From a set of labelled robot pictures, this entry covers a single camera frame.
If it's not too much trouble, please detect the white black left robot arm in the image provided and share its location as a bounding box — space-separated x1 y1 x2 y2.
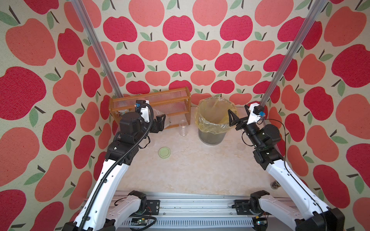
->
63 107 166 231

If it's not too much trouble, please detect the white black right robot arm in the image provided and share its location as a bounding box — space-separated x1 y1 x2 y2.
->
228 103 345 231

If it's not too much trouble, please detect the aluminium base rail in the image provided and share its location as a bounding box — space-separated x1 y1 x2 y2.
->
70 192 324 231

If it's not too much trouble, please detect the wooden spice rack shelf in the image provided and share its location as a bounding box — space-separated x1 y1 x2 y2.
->
109 87 191 129

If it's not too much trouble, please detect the left aluminium frame post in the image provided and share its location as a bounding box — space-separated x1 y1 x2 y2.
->
71 0 123 98

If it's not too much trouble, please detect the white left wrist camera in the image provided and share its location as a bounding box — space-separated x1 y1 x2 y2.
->
135 100 153 123

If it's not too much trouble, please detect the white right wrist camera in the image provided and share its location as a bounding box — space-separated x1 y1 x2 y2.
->
247 103 266 125

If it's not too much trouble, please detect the yellow plastic bin liner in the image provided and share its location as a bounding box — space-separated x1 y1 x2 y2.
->
195 97 238 134

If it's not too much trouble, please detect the metal mesh trash bin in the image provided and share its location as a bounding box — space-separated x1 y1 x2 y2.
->
198 130 226 145

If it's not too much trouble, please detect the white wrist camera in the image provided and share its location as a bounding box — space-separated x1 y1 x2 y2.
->
135 100 153 123
247 103 266 125

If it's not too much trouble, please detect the right aluminium frame post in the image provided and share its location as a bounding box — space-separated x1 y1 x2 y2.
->
260 0 329 106

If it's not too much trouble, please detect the dark spice jar right side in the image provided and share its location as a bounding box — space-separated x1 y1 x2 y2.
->
270 181 281 190

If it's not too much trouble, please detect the clear jar with mung beans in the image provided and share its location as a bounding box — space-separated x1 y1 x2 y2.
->
178 120 188 136

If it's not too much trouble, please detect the aluminium frame post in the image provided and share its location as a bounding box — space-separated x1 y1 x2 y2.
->
260 0 329 106
71 0 123 98

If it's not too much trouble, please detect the pale green jar lid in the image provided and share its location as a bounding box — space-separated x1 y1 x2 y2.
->
158 147 171 159

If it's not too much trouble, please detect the clear plastic jar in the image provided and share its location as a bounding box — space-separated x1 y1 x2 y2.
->
237 142 247 151

